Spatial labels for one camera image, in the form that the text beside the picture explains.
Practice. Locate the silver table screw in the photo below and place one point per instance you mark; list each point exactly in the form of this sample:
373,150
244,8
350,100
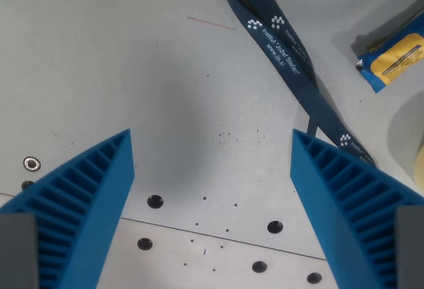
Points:
31,163

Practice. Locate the blue and yellow bag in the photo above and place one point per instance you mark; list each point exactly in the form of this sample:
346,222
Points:
394,57

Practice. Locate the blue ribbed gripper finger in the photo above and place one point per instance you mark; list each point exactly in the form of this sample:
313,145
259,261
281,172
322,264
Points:
83,209
348,209

